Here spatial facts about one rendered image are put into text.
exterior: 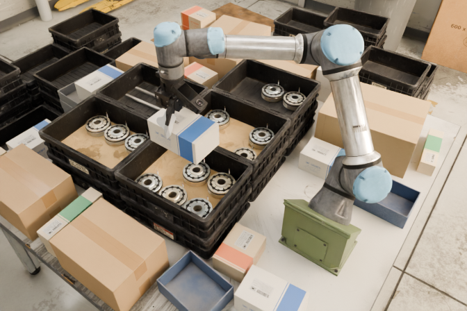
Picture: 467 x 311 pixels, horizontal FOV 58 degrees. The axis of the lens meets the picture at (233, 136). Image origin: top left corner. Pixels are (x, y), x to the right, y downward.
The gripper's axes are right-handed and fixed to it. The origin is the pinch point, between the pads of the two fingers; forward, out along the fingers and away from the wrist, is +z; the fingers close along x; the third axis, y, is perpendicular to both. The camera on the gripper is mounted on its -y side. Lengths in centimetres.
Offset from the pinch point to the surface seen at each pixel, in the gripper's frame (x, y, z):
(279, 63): -86, 14, 25
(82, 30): -90, 183, 61
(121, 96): -23, 60, 27
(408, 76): -172, -32, 63
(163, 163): -2.6, 15.5, 27.8
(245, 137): -33.7, -1.8, 28.0
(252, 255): 8.0, -33.3, 33.8
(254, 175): -16.8, -17.4, 27.0
